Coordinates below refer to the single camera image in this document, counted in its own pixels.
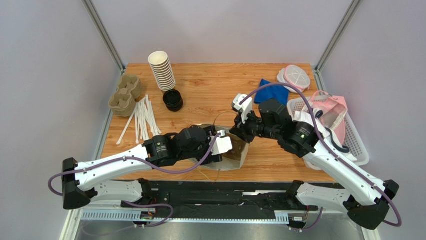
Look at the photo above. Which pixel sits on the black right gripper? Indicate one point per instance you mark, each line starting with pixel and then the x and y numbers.
pixel 241 127

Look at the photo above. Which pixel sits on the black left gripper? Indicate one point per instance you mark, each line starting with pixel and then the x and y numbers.
pixel 210 159

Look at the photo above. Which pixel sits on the brown paper bag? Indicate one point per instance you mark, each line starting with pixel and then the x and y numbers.
pixel 231 161

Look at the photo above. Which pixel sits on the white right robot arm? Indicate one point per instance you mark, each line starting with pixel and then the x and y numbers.
pixel 364 198

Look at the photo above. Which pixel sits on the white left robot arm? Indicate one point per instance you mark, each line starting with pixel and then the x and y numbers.
pixel 82 182

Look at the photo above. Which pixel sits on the blue cloth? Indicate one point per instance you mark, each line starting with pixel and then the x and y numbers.
pixel 277 92

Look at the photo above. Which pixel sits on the white garment in basket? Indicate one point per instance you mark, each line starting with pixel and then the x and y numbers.
pixel 327 133

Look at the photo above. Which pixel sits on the stack of black lids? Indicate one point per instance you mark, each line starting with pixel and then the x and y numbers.
pixel 173 100

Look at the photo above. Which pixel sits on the pile of wrapped straws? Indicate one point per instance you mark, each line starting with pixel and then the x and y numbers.
pixel 144 120

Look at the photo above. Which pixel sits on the white pink mesh pouches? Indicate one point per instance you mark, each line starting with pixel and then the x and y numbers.
pixel 294 76

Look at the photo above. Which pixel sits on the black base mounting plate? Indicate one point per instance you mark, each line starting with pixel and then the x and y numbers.
pixel 222 200

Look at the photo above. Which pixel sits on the pink mesh bag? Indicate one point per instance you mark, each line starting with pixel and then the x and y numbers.
pixel 334 110

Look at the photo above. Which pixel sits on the cardboard cup carrier stack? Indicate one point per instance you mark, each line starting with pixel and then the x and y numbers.
pixel 123 102

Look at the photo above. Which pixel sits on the stack of paper cups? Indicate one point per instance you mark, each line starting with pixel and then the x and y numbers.
pixel 162 70

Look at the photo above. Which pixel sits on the white plastic basket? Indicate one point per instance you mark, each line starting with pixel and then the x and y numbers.
pixel 352 137

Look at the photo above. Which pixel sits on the aluminium frame rail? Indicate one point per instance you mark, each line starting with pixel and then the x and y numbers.
pixel 116 216

